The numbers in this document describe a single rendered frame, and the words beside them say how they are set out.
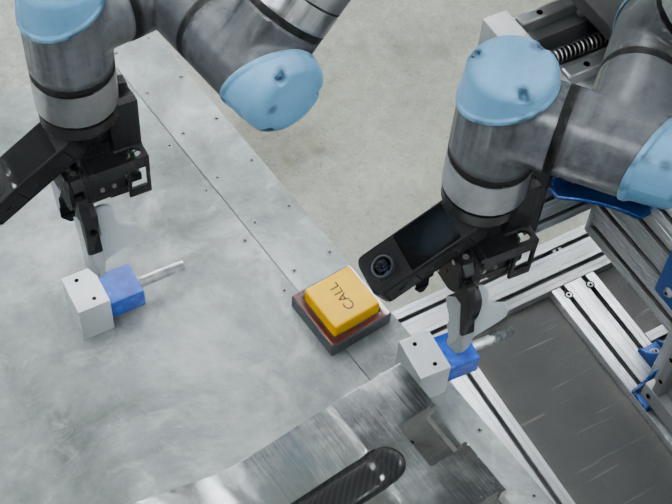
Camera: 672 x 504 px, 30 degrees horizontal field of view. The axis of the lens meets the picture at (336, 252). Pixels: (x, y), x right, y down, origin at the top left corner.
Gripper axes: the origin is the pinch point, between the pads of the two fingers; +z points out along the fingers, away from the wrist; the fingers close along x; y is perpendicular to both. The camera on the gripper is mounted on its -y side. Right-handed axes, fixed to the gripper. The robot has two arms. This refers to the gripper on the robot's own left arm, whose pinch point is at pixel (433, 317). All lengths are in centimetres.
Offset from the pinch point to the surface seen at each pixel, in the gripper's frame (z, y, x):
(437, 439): 6.5, -3.8, -9.5
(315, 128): 93, 38, 99
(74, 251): 13.4, -28.2, 31.2
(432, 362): 7.4, 0.3, -1.1
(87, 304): 7.9, -29.9, 20.2
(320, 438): 4.3, -14.9, -5.7
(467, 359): 8.6, 4.4, -1.6
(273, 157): 94, 27, 96
